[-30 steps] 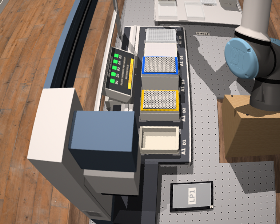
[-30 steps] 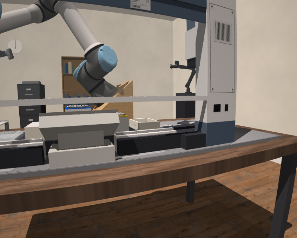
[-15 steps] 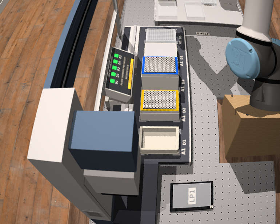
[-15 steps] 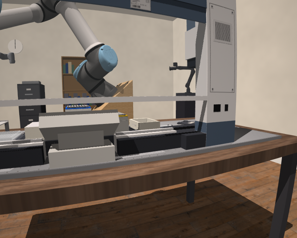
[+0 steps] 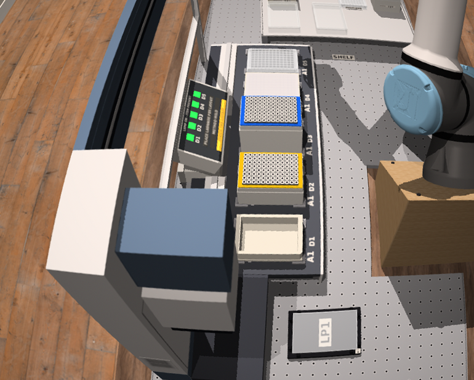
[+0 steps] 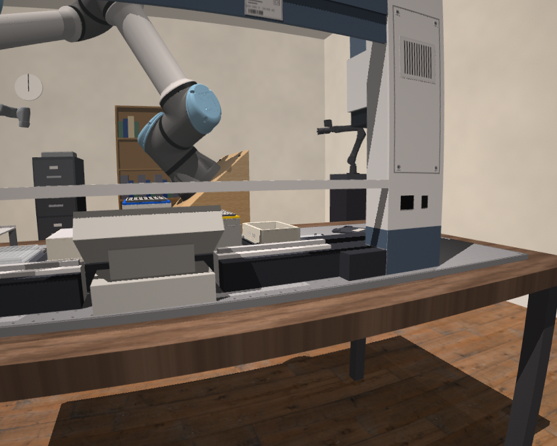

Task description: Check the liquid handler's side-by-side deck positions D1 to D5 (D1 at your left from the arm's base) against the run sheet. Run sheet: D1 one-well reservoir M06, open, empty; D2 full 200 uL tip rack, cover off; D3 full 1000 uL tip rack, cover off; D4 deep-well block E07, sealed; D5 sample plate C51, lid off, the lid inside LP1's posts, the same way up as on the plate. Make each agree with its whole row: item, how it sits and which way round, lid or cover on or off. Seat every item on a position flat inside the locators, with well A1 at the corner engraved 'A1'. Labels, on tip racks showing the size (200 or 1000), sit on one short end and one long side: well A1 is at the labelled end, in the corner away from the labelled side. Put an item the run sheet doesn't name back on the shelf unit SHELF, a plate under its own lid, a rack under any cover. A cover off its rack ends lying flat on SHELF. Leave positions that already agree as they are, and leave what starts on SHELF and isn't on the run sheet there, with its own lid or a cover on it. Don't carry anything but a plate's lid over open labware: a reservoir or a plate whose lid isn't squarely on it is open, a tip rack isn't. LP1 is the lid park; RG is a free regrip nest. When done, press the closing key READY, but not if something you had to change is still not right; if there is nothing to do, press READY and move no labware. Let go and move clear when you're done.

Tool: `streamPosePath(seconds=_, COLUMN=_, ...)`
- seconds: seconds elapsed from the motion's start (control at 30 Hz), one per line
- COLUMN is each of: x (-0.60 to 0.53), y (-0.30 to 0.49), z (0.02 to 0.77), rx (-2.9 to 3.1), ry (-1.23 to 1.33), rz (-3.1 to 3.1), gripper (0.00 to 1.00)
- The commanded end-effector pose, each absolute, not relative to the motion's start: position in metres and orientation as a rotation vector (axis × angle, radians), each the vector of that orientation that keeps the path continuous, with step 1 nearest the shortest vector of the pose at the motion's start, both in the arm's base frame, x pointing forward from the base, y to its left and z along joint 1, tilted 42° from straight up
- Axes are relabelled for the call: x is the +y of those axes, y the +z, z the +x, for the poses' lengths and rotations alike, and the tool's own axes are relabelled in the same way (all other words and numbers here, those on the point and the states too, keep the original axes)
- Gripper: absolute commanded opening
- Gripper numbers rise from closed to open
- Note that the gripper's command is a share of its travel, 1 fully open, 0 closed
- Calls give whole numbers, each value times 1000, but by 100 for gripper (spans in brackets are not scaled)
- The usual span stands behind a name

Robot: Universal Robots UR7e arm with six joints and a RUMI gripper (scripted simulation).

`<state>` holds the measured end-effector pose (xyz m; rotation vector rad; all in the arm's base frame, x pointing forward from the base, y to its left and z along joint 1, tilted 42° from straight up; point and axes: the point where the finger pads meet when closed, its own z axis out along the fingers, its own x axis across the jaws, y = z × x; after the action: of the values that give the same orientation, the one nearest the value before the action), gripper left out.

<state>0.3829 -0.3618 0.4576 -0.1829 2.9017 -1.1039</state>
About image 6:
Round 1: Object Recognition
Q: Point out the cream one-well reservoir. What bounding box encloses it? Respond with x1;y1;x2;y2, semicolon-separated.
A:
242;221;301;244

